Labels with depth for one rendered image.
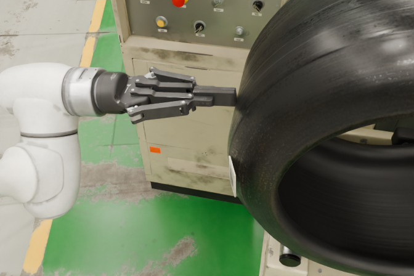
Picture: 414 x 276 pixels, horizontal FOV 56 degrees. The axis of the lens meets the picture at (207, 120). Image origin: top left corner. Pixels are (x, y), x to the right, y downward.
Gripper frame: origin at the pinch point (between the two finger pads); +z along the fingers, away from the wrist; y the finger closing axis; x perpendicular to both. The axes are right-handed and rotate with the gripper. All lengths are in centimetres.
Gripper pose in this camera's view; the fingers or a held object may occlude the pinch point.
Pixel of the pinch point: (215, 96)
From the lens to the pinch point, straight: 65.0
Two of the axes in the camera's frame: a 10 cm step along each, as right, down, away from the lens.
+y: 2.0, -7.1, 6.8
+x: 1.4, 7.0, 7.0
